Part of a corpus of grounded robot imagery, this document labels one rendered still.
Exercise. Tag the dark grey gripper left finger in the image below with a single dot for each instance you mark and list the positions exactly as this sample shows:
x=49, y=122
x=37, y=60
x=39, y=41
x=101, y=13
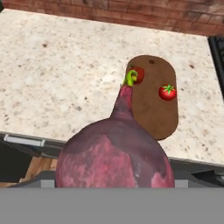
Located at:
x=43, y=178

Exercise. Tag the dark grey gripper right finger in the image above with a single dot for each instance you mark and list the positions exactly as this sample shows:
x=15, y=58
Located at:
x=186, y=178

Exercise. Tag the brown wooden cutting board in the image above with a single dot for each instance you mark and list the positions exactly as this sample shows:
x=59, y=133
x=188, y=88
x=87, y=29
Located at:
x=154, y=110

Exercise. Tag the red tomato with green top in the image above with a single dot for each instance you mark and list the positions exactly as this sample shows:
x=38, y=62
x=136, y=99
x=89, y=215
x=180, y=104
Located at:
x=167, y=92

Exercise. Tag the red bell pepper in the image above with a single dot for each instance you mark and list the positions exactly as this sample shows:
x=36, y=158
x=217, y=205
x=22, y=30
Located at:
x=140, y=75

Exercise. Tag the dark drawer front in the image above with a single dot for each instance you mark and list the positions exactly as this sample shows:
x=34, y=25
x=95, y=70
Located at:
x=49, y=149

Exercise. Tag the black hob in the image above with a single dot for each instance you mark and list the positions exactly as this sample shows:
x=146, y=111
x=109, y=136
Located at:
x=218, y=61

